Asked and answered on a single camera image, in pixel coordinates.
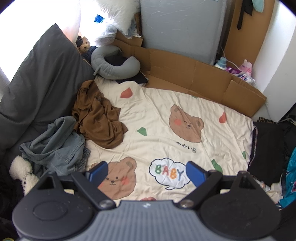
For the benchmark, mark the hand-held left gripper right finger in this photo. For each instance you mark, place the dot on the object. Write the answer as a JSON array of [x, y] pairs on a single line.
[[195, 173]]

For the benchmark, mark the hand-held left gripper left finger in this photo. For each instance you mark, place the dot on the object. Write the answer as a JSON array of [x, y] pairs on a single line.
[[98, 173]]

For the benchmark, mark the brown printed t-shirt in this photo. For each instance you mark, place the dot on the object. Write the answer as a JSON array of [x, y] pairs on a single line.
[[97, 120]]

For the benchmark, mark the blue denim jeans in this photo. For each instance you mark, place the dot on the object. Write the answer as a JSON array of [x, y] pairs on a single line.
[[53, 143]]

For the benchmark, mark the cream bear print blanket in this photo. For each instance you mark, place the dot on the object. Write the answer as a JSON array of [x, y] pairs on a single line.
[[161, 111]]

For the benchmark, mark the black folded cloth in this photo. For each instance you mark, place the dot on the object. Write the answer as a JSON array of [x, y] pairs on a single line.
[[266, 148]]

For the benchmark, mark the white plush toy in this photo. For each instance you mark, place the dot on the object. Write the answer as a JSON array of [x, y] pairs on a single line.
[[19, 168]]

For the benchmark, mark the leopard print cloth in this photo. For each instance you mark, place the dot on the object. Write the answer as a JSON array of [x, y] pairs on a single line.
[[263, 120]]

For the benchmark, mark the teal printed cloth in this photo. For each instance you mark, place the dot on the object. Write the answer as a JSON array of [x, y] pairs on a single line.
[[290, 183]]

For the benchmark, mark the flattened cardboard box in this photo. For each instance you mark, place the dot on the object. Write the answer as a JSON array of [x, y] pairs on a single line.
[[185, 71]]

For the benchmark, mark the small black cloth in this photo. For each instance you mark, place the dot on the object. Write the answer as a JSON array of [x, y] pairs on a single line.
[[138, 78]]

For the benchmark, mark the grey neck pillow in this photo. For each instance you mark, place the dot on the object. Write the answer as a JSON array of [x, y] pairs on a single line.
[[108, 69]]

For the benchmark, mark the dark grey pillow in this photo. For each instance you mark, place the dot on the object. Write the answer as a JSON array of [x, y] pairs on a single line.
[[41, 81]]

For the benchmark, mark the purple and white detergent bag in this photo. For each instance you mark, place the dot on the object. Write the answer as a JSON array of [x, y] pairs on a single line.
[[233, 70]]

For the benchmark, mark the white bottle with blue cap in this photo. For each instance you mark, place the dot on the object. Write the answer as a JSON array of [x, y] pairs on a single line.
[[220, 63]]

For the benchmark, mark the pink detergent pouch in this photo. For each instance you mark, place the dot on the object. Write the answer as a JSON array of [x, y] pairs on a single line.
[[246, 67]]

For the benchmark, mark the brown teddy bear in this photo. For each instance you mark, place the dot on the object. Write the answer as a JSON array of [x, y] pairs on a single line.
[[84, 46]]

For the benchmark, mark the clear crumpled plastic bag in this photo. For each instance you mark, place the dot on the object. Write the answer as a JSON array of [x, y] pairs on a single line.
[[106, 32]]

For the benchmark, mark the grey wrapped washing machine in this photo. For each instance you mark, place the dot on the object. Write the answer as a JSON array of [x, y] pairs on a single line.
[[180, 27]]

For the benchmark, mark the upright cardboard sheet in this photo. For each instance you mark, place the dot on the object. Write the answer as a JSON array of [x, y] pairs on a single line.
[[249, 34]]

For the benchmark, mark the pale pink pillow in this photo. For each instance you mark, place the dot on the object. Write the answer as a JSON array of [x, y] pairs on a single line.
[[72, 20]]

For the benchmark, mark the blue plastic scrap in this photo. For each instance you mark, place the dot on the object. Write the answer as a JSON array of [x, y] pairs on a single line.
[[98, 18]]

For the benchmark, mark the white pillow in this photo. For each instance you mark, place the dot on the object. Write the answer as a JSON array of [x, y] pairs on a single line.
[[120, 16]]

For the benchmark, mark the mint green hanging cloth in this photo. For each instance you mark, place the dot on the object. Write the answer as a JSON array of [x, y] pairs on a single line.
[[257, 5]]

